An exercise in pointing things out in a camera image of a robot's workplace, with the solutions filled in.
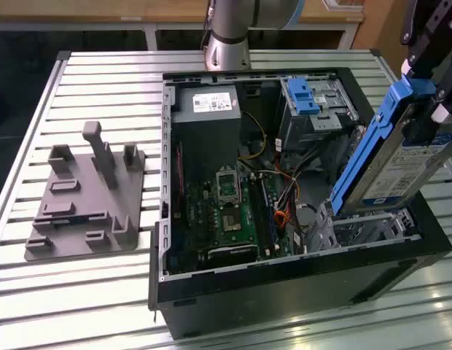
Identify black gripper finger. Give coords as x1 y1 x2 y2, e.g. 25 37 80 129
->
402 21 452 144
400 0 452 79

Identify hard disk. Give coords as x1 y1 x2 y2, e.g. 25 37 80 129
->
330 74 452 219

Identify red orange yellow power wire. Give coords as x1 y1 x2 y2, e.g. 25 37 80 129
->
273 178 300 234

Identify blue plastic drive latch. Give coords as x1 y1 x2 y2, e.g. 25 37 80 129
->
287 77 321 114

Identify metal optical drive cage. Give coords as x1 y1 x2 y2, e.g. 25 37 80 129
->
278 75 360 154

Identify metal socket cover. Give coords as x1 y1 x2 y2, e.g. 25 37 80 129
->
214 166 241 207

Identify grey power supply unit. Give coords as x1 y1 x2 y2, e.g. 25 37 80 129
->
171 85 243 183

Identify CPU socket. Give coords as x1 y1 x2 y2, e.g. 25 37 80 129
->
220 207 246 234

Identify black open PC case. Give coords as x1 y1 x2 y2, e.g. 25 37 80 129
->
148 66 452 339

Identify green motherboard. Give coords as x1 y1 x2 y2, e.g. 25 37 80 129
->
171 160 296 271

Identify black graphics card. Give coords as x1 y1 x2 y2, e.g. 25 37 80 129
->
206 244 259 271

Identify wooden cabinet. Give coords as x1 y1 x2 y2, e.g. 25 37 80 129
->
0 0 409 74

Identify grey parts rack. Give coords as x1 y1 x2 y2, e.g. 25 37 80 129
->
23 120 147 262

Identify black wire bundle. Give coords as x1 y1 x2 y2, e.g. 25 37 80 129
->
276 145 324 205

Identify yellow and black wire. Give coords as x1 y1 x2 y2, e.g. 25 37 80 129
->
238 111 268 161

